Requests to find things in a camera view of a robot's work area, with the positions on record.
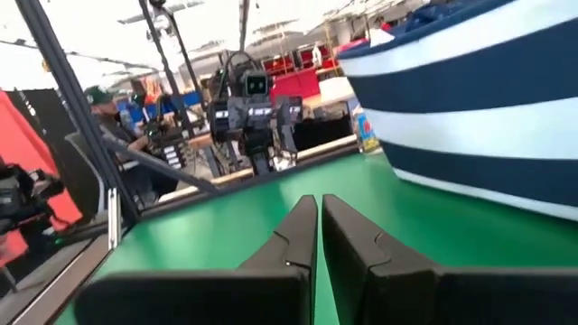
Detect navy white striped laundry basket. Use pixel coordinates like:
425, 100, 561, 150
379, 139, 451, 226
337, 0, 578, 223

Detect coral red cloth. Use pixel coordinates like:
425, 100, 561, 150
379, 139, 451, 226
0, 89, 84, 268

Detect green table mat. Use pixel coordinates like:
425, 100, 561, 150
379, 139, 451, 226
53, 151, 578, 325

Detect black rig stand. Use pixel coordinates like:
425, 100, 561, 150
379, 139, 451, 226
136, 0, 207, 139

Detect blue storage bin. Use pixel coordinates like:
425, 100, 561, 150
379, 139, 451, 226
116, 91, 203, 124

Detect clear plastic bottle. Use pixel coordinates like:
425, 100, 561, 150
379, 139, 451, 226
355, 104, 384, 155

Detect black vertical frame post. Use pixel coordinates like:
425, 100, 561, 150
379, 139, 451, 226
14, 0, 142, 226

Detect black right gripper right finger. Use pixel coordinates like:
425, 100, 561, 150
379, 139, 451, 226
321, 193, 578, 325

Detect person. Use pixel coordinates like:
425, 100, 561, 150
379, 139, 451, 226
84, 84, 182, 202

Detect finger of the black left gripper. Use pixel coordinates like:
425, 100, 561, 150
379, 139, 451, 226
275, 96, 299, 155
227, 97, 248, 133

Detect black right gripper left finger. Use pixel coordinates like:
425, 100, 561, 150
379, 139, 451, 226
73, 194, 320, 325

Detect red cabinet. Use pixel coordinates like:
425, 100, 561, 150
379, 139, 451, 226
261, 42, 338, 101

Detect silver metal bracket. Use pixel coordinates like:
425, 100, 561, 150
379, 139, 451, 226
107, 186, 123, 250

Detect black curtain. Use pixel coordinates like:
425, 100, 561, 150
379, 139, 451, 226
7, 87, 103, 220

